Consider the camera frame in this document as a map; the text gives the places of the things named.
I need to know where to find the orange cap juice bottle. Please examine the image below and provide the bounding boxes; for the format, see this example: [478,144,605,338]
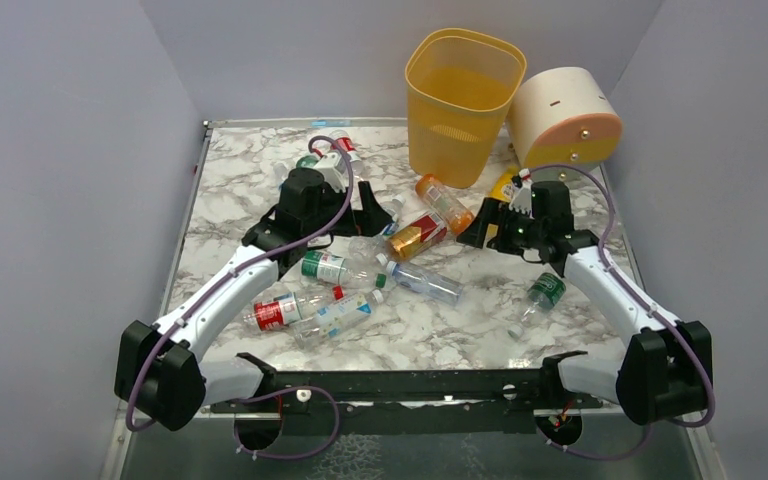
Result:
[414,174,474,235]

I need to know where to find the green label crushed bottle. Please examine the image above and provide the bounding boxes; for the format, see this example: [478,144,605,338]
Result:
[507,272,566,340]

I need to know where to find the red gold tea bottle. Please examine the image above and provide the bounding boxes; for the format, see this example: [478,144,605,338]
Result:
[385,211,449,261]

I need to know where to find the clear blue cap bottle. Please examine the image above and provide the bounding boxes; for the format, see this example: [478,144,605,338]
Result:
[376,253,464,307]

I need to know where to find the yellow juice bottle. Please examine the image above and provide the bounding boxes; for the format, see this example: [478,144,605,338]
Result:
[487,166,521,203]

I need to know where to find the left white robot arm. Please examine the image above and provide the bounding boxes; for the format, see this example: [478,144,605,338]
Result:
[113,148,393,432]

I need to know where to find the yellow mesh plastic bin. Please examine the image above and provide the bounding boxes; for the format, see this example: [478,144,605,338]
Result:
[404,28,527,189]

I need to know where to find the green label tall bottle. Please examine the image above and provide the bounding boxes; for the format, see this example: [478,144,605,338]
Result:
[295,154,320,168]

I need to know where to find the crushed clear water bottle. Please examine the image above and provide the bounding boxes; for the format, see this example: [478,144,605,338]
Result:
[348,193,406,262]

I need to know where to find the red label clear bottle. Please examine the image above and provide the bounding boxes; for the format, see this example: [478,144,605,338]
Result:
[329,130,365,181]

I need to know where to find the blue label clear bottle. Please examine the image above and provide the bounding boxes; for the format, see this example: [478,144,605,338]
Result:
[273,162,291,189]

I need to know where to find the green white label bottle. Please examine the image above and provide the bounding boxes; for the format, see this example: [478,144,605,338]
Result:
[301,250,387,289]

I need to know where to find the blue white label bottle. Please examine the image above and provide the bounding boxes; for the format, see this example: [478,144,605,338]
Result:
[290,289,385,350]

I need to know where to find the red label bottle near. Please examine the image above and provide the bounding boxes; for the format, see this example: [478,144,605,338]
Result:
[240,286,344,332]

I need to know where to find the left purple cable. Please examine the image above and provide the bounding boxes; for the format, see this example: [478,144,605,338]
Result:
[124,135,356,462]

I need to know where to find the purple cable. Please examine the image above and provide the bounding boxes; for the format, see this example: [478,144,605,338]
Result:
[516,163,717,462]
[124,135,356,462]

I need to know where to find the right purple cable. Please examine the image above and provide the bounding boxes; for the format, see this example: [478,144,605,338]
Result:
[516,163,717,462]

